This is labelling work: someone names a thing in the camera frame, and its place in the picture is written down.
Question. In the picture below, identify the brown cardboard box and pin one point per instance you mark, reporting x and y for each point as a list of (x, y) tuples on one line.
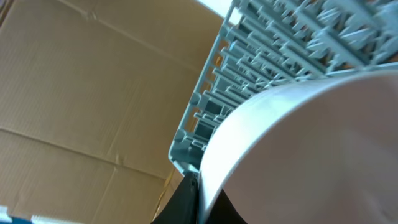
[(92, 93)]

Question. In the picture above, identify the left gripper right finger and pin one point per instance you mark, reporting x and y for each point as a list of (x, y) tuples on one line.
[(223, 212)]

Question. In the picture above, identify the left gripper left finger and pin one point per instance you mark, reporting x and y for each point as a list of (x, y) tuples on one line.
[(183, 204)]

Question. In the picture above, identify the grey dish rack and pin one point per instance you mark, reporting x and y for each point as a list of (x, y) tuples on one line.
[(265, 44)]

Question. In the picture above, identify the pink white bowl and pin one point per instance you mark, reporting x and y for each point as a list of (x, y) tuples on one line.
[(320, 151)]

